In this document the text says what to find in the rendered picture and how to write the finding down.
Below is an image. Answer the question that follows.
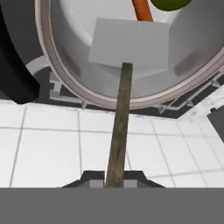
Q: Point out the spatula with wooden handle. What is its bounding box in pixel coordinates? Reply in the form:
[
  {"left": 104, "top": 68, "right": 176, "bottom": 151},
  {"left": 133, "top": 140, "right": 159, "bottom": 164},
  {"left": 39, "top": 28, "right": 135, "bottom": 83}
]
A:
[{"left": 87, "top": 17, "right": 171, "bottom": 189}]

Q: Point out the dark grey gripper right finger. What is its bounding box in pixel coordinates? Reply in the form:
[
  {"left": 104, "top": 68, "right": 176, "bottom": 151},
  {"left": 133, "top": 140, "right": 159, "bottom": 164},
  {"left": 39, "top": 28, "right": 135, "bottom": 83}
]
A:
[{"left": 123, "top": 170, "right": 166, "bottom": 189}]

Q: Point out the green lime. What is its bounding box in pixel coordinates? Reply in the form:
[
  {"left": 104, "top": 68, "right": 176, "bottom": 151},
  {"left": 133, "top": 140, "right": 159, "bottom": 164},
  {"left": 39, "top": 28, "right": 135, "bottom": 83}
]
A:
[{"left": 150, "top": 0, "right": 194, "bottom": 12}]

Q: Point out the orange carrot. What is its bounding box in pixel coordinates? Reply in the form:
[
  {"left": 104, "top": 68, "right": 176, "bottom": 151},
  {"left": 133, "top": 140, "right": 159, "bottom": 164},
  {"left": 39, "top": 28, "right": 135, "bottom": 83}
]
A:
[{"left": 131, "top": 0, "right": 154, "bottom": 23}]

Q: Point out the silver metal pot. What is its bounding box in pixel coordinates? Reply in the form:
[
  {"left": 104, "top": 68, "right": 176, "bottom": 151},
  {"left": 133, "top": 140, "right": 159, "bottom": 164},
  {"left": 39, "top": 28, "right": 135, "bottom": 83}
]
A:
[{"left": 34, "top": 0, "right": 224, "bottom": 110}]

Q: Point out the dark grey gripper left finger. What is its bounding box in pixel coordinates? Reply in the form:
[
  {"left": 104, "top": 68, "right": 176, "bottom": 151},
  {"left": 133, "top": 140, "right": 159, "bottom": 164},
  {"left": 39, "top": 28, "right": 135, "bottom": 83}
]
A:
[{"left": 61, "top": 170, "right": 106, "bottom": 189}]

